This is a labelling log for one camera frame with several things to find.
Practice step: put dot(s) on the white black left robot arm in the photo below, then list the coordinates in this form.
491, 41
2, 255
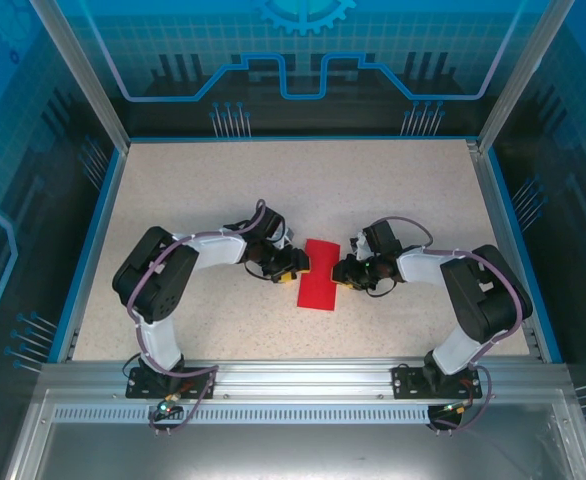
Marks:
158, 280

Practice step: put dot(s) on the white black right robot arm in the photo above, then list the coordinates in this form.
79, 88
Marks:
483, 295

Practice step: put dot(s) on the steel sheet tray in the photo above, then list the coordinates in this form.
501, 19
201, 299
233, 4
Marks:
298, 450

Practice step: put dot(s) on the blue table edge strip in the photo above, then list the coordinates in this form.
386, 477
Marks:
523, 252
89, 250

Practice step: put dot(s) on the aluminium mounting rail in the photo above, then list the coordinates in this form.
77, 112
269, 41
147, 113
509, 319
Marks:
298, 380

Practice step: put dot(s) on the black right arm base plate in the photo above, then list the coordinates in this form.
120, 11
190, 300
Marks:
408, 382

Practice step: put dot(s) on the aluminium side rail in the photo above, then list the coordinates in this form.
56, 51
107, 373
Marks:
507, 250

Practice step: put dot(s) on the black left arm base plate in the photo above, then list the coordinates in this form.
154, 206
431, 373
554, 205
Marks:
140, 387

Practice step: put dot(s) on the aluminium frame post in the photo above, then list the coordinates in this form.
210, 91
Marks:
518, 85
88, 85

